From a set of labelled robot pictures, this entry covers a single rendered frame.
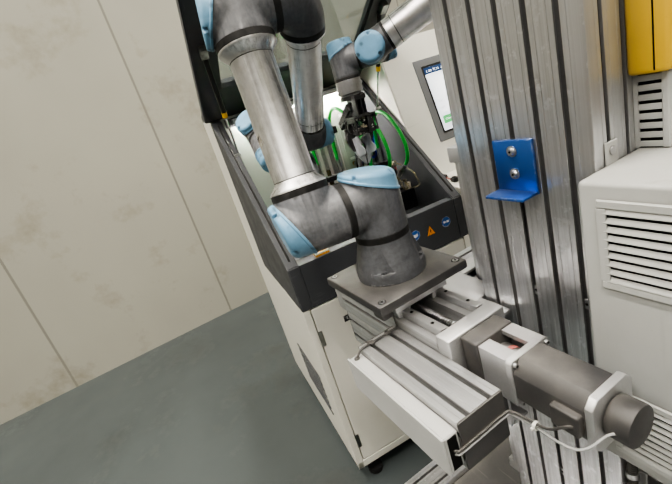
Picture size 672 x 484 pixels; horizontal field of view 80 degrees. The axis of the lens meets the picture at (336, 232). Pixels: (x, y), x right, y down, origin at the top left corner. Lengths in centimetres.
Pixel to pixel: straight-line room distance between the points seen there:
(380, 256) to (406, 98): 106
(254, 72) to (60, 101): 260
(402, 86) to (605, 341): 132
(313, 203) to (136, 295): 278
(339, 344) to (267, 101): 94
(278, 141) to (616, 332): 61
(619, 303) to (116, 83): 313
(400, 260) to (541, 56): 42
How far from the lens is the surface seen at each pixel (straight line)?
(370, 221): 79
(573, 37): 63
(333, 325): 143
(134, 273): 338
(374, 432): 174
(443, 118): 183
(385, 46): 110
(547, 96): 66
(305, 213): 75
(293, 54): 94
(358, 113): 122
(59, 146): 330
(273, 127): 77
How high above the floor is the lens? 142
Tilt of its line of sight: 18 degrees down
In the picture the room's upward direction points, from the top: 17 degrees counter-clockwise
